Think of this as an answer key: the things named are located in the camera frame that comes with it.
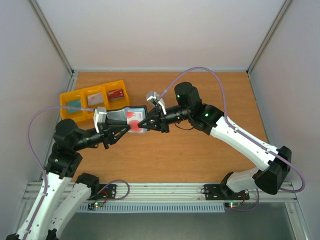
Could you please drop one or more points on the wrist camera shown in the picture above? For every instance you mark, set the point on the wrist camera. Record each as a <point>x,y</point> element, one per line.
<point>100,116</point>
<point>154,98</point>

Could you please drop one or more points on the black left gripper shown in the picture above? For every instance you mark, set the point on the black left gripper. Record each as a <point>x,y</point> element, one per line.
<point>107,130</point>

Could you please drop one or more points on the green card in bin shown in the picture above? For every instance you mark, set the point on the green card in bin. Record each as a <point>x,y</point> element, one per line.
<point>75,106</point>

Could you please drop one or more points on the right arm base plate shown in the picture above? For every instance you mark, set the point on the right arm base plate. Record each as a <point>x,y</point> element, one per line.
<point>213,192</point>

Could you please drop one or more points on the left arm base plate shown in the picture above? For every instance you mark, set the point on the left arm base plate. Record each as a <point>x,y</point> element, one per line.
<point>109,192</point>

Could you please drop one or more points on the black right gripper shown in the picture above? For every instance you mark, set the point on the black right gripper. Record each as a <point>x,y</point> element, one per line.
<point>161,121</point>

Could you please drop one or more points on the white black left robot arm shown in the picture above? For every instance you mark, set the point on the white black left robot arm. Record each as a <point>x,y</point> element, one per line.
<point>49,215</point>

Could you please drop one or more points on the aluminium front rail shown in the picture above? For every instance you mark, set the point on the aluminium front rail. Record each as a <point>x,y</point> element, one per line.
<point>147,192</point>

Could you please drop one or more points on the red card in bin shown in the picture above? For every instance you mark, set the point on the red card in bin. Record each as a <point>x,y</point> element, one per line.
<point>116,94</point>

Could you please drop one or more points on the yellow three-compartment bin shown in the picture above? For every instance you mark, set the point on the yellow three-compartment bin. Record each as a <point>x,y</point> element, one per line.
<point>82,94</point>

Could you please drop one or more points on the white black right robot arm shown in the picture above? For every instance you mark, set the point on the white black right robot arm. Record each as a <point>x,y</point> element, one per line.
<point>271,163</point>

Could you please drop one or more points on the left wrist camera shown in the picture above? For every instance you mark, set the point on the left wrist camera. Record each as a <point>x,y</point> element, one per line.
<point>100,116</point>

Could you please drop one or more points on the red white circle card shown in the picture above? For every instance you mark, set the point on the red white circle card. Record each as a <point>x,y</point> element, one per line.
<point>133,117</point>

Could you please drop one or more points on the grey slotted cable duct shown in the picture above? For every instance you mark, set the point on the grey slotted cable duct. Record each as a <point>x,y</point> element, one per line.
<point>141,208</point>

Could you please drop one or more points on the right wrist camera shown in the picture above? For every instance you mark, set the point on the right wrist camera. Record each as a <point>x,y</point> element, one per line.
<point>154,98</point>

